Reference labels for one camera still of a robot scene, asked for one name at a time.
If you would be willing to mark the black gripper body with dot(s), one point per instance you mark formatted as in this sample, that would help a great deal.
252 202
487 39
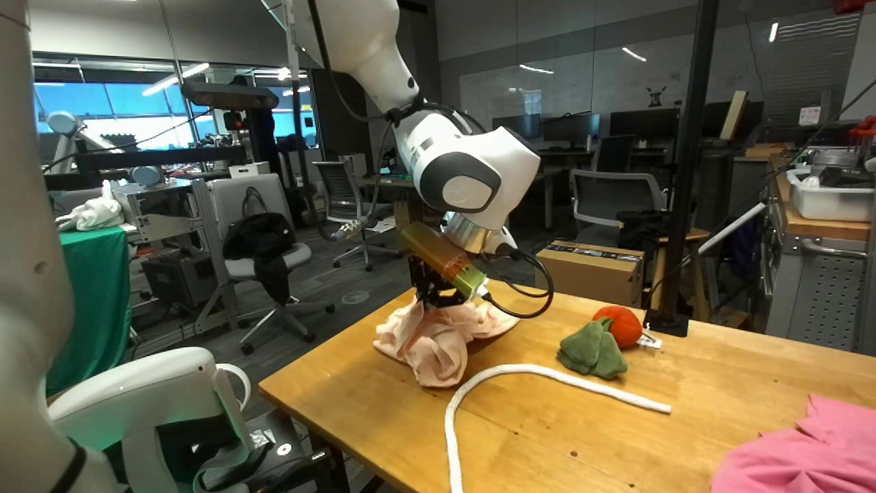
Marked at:
431 276

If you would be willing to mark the peach t-shirt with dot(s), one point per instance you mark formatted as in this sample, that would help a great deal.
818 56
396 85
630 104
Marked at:
439 343

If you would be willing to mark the plush red radish green leaves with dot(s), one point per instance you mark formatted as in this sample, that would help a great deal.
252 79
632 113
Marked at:
597 352

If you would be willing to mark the pink t-shirt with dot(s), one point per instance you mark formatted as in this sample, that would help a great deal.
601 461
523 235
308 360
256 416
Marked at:
803 447

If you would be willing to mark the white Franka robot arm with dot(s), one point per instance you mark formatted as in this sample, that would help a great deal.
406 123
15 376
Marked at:
454 165

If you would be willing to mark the small grey office chair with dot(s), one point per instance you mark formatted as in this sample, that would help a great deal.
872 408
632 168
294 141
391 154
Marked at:
337 194

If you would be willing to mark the brown cardboard box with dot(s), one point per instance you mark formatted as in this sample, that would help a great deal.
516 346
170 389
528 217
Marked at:
583 275

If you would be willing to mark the black jacket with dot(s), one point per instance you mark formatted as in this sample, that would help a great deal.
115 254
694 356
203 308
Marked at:
260 241

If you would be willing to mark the dark computer monitor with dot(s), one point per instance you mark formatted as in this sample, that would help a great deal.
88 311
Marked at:
643 123
535 123
573 127

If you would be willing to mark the ceiling light strip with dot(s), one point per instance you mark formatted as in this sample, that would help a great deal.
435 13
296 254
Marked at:
636 52
535 68
773 33

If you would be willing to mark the black stand pole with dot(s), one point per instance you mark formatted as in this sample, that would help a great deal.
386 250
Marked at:
680 182

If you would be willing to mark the black bar-shaped device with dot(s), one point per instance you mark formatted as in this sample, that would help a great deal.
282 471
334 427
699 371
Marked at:
227 93

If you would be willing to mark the white slanted pole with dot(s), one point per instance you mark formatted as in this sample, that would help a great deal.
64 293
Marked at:
730 230

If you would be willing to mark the green cloth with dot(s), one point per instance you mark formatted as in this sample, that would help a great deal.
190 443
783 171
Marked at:
92 290

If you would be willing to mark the leaning wooden board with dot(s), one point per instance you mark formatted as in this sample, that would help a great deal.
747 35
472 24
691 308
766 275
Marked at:
732 113

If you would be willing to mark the white plush toy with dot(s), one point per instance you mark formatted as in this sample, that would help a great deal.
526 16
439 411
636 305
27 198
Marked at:
92 215

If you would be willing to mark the grey cabinet wooden top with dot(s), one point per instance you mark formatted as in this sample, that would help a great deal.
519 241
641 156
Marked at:
823 290

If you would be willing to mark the white bin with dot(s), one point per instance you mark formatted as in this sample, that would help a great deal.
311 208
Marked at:
831 198

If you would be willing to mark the mesh office chair white frame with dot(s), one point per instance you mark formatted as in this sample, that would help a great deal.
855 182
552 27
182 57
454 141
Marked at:
616 194

